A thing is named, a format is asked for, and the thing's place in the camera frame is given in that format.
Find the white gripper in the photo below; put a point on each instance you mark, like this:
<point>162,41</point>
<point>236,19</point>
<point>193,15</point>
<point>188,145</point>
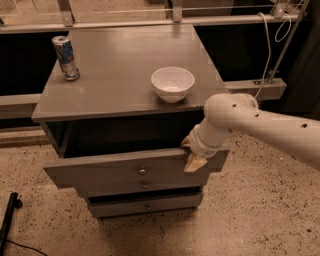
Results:
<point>199,145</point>

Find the grey top drawer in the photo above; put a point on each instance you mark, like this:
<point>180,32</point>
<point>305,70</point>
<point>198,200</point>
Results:
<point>157,166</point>

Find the grey drawer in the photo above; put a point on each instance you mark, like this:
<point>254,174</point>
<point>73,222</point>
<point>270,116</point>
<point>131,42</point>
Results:
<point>130,187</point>
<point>140,206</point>
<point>157,166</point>

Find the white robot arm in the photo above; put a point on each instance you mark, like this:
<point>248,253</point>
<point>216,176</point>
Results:
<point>225,114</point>

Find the grey middle drawer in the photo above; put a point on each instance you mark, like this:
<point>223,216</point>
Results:
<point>130,187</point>

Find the grey wooden drawer cabinet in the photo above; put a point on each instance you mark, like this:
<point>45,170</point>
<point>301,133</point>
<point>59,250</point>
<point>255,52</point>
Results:
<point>112,108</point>

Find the grey bottom drawer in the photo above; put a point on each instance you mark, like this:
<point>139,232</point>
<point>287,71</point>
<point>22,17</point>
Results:
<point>140,206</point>

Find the white bowl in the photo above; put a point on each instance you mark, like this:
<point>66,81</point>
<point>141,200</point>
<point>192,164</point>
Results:
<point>172,84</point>

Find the slanted metal pole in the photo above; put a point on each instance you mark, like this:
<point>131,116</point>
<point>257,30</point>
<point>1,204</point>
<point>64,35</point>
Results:
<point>303,6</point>

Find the silver blue drink can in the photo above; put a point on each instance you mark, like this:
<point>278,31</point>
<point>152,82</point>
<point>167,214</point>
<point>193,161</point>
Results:
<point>65,56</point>

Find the black stand leg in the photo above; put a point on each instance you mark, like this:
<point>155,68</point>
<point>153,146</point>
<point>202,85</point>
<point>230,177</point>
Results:
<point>13,203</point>

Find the metal railing frame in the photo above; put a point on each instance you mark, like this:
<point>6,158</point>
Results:
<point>151,18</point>

